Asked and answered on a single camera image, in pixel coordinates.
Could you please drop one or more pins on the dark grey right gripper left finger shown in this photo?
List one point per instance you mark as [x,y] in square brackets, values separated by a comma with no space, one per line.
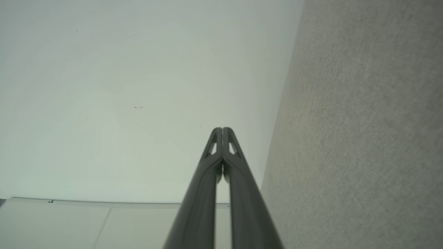
[199,207]

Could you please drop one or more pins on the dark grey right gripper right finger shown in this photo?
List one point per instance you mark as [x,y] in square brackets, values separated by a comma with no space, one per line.
[247,207]

